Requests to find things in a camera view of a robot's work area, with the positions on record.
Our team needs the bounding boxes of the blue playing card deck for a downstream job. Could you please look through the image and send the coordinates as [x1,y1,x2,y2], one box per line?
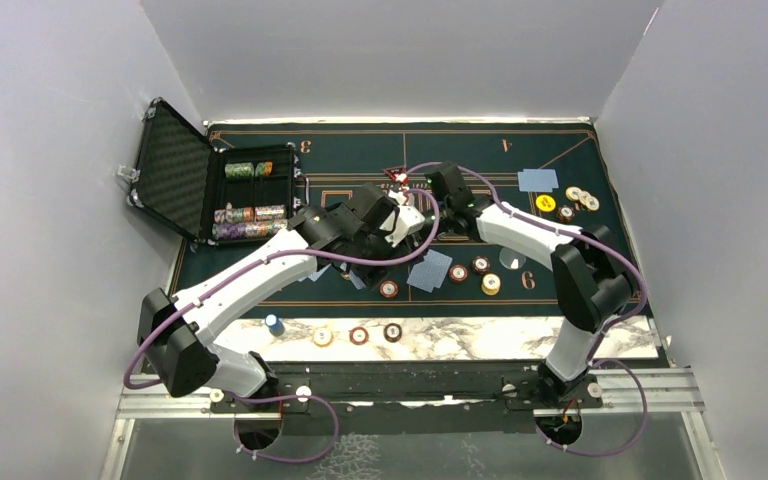
[348,271,367,290]

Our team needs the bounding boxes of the blue card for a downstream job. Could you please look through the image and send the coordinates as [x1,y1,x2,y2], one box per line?
[308,265,330,282]
[517,170,541,192]
[407,261,435,293]
[522,169,559,193]
[423,250,453,292]

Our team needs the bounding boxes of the red triangular dealer button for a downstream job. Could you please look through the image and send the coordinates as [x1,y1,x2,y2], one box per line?
[384,166,408,184]

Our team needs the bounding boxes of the white round button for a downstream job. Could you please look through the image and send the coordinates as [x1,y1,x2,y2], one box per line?
[498,248,527,271]

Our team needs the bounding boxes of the yellow round button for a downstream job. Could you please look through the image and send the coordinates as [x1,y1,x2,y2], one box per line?
[535,194,557,213]

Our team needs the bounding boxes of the red poker chip stack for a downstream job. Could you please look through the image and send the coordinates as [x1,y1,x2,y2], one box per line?
[349,326,370,346]

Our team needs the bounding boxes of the brown poker chip stack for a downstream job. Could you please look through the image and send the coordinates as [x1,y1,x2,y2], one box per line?
[383,323,403,343]

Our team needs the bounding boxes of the yellow poker chip stack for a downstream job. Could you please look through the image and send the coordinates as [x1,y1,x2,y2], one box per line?
[312,327,334,348]

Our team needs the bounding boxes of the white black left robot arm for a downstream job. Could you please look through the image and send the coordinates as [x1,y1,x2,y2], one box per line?
[135,184,424,411]

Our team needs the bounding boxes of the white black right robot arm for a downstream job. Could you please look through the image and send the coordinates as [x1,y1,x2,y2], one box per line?
[441,195,644,407]

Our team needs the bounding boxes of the mixed chips row in case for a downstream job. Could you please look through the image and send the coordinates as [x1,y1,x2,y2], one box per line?
[213,204,287,224]

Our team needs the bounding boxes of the blue poker chip stack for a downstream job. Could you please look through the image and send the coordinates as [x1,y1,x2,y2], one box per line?
[264,314,285,337]

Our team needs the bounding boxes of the green chips in case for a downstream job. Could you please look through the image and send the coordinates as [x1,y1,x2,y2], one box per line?
[223,161,274,180]

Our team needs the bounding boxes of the purple chips row in case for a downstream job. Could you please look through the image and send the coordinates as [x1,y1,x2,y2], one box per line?
[212,219,288,241]

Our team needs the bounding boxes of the black poker chip case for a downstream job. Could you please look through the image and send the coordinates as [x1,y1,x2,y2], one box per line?
[117,97,300,246]

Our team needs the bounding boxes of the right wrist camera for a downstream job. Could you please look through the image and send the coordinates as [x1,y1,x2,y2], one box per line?
[396,161,475,209]

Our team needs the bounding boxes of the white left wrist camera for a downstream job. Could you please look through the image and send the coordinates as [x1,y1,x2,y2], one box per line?
[380,205,425,247]

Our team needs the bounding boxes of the black mounting rail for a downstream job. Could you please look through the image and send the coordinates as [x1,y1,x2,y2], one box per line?
[118,360,703,439]

